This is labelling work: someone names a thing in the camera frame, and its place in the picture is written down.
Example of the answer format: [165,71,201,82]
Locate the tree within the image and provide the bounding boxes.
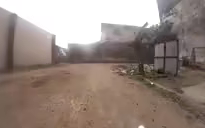
[133,22,178,74]

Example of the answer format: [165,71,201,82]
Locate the weathered concrete building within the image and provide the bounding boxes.
[156,0,205,68]

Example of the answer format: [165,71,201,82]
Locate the grey building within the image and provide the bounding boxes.
[100,22,150,43]

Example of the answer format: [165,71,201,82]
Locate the dark fence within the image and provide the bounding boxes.
[67,40,155,65]

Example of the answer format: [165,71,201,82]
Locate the brown dirt road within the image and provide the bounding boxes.
[0,62,205,128]

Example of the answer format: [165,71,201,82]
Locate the pale concrete panel wall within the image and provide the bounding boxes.
[0,2,58,74]

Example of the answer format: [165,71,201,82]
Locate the white panel gate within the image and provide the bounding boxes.
[153,39,180,76]

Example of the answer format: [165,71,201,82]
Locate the rubble pile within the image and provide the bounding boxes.
[111,63,168,78]

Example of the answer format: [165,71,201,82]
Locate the dirt strip with kerb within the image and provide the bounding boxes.
[129,66,205,128]

